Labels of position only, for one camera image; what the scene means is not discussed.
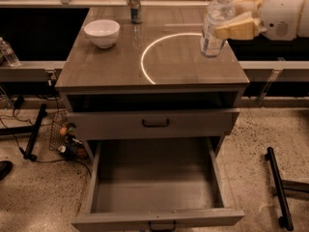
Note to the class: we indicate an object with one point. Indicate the black stand leg left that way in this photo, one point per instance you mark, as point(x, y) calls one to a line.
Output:
point(32, 130)

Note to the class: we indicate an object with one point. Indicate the clear plastic water bottle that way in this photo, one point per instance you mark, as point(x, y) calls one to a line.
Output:
point(218, 12)

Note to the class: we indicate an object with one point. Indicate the open lower drawer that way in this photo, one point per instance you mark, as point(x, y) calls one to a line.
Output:
point(159, 185)

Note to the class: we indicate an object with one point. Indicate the clear bottle on left ledge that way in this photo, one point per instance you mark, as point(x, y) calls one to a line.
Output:
point(8, 53)

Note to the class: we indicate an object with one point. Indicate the black stand leg right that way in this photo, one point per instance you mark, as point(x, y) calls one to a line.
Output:
point(281, 185)

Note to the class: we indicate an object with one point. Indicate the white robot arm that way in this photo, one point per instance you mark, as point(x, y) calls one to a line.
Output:
point(277, 20)

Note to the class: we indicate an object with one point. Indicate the wire basket with items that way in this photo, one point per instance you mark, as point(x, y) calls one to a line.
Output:
point(63, 140)

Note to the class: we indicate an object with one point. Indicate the black round object floor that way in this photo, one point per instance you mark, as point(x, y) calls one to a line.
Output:
point(6, 167)

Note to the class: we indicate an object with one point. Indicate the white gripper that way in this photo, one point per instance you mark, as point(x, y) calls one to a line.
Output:
point(279, 16)

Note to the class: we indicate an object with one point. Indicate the closed upper drawer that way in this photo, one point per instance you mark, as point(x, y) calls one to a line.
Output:
point(153, 124)

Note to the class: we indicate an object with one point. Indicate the black stand leg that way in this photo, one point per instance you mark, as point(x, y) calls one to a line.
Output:
point(32, 130)
point(281, 185)

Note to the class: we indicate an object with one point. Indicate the white ceramic bowl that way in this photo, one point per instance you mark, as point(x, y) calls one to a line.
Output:
point(103, 33)

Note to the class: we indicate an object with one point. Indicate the grey wooden drawer cabinet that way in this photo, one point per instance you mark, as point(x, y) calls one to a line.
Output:
point(156, 65)

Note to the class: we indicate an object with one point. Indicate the blue silver drink can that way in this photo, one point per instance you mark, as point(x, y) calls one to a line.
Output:
point(135, 11)

